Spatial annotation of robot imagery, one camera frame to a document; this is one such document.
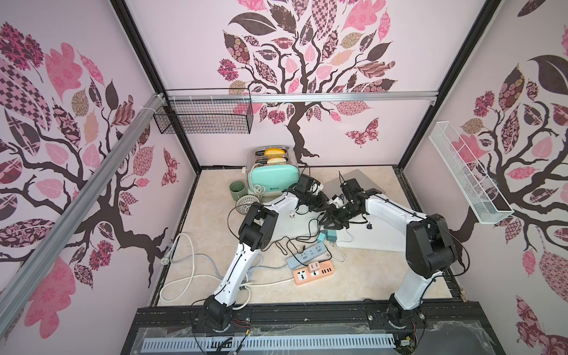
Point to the right white laptop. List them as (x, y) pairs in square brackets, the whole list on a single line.
[(388, 233)]

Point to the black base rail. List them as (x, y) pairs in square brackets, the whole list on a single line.
[(440, 327)]

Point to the black wire basket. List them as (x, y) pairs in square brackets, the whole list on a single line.
[(206, 111)]

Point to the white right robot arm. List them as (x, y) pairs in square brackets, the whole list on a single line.
[(429, 246)]

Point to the white wire shelf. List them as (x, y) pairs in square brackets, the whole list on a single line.
[(472, 177)]

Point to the front orange bread slice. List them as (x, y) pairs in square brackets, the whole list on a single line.
[(277, 160)]

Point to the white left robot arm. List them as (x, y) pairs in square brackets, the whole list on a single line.
[(255, 235)]

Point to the mint green toaster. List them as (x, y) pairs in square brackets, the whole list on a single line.
[(268, 180)]

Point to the grey power strip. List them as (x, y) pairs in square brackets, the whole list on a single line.
[(302, 259)]

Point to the pink charger on orange strip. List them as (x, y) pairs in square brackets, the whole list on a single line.
[(315, 266)]

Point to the rear grey laptop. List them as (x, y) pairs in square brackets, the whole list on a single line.
[(333, 187)]

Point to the white vented cable duct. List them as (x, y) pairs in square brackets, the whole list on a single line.
[(266, 344)]

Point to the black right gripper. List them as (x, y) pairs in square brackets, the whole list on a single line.
[(342, 212)]

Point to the green ceramic cup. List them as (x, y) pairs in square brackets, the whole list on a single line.
[(238, 189)]

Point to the orange power strip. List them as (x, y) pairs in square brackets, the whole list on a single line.
[(303, 276)]

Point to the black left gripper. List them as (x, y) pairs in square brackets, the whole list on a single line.
[(320, 203)]

